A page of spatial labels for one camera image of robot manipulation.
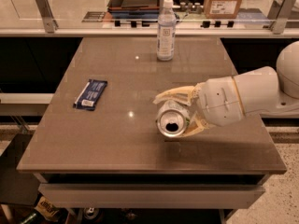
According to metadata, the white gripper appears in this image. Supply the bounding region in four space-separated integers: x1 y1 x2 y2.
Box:
153 77 244 137

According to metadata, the white green 7up can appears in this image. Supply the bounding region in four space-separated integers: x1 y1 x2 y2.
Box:
156 100 190 137

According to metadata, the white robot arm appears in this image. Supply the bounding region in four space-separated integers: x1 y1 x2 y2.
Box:
153 41 299 138

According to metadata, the metal can under table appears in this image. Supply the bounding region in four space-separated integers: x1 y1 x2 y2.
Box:
83 207 100 220

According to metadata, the clear plastic water bottle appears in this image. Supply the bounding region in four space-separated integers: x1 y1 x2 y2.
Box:
157 0 177 61

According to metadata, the blue snack wrapper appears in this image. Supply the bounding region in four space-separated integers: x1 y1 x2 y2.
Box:
73 79 107 111

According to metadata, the brown cardboard box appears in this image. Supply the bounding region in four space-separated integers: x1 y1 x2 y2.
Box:
204 0 242 19

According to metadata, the white table drawer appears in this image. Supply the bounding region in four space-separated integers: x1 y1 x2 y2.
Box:
39 184 264 209

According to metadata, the yellow snack bag under table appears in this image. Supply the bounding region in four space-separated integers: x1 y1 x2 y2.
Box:
35 197 60 222

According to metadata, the green bottle under table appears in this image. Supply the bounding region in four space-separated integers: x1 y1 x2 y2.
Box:
18 212 43 224

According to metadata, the right metal glass bracket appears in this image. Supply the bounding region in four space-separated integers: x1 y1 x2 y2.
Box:
268 0 299 35

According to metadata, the metal glass bracket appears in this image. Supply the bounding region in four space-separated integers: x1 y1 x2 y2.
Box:
36 0 58 34
268 0 299 35

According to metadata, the left metal glass bracket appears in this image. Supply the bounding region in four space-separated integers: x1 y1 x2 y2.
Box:
36 0 58 34

